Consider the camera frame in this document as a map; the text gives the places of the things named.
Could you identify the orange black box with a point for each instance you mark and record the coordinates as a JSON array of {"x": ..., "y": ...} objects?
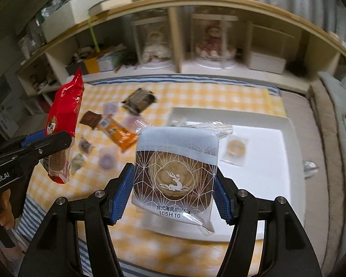
[{"x": 87, "y": 66}]

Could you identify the white box on shelf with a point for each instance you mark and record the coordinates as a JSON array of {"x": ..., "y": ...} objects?
[{"x": 70, "y": 14}]

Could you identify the yellow checkered cloth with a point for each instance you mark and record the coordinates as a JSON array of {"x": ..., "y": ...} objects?
[{"x": 173, "y": 98}]

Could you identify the crumpled silver foil wrapper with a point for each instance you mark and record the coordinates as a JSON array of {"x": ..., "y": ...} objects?
[{"x": 310, "y": 168}]

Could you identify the red snack packet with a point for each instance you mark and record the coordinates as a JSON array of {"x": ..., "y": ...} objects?
[{"x": 63, "y": 116}]

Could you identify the round cookie clear packet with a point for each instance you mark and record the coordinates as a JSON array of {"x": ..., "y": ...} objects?
[{"x": 235, "y": 150}]

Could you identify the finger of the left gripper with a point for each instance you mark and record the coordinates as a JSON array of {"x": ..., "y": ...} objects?
[{"x": 43, "y": 145}]

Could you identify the white tray box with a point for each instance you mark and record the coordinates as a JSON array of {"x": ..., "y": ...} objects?
[{"x": 262, "y": 155}]

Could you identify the book on shelf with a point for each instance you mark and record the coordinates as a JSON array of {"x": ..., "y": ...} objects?
[{"x": 107, "y": 5}]

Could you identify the black silver pastry packet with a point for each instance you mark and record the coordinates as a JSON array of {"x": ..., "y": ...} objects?
[{"x": 138, "y": 101}]

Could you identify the tissue pack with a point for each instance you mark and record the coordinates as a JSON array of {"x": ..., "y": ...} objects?
[{"x": 111, "y": 60}]

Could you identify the orange snack packet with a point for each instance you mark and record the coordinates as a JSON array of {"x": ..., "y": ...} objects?
[{"x": 120, "y": 135}]

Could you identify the beige blanket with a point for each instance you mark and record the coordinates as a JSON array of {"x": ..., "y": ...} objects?
[{"x": 325, "y": 116}]

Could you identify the purple round cake packet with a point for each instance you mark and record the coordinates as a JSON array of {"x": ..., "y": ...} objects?
[{"x": 110, "y": 108}]

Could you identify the wooden shelf unit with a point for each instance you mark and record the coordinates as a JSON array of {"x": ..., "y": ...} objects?
[{"x": 260, "y": 28}]

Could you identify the small dark snack packet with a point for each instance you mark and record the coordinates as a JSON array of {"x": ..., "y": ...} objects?
[{"x": 85, "y": 147}]

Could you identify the deer print pastry packet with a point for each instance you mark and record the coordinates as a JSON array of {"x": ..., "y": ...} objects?
[{"x": 175, "y": 169}]

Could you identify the purple donut clear packet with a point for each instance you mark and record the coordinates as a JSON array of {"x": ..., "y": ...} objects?
[{"x": 107, "y": 158}]

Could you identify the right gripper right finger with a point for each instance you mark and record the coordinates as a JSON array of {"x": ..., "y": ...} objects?
[{"x": 239, "y": 209}]

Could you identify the small green snack packet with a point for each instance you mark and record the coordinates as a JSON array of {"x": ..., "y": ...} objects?
[{"x": 78, "y": 161}]

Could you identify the pink purple cake packet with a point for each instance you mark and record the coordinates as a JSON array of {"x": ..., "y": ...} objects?
[{"x": 133, "y": 123}]

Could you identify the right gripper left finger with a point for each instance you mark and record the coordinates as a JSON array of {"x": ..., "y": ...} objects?
[{"x": 103, "y": 209}]

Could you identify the white storage box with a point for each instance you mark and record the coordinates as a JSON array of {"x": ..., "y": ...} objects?
[{"x": 264, "y": 62}]

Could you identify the white doll display case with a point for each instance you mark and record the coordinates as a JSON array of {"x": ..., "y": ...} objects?
[{"x": 152, "y": 42}]

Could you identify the red doll display case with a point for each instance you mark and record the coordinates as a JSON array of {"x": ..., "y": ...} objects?
[{"x": 212, "y": 38}]

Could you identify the person left hand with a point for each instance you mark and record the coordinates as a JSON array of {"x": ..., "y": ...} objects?
[{"x": 7, "y": 219}]

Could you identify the brown chocolate packet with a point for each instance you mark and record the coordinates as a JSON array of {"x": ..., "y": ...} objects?
[{"x": 91, "y": 119}]

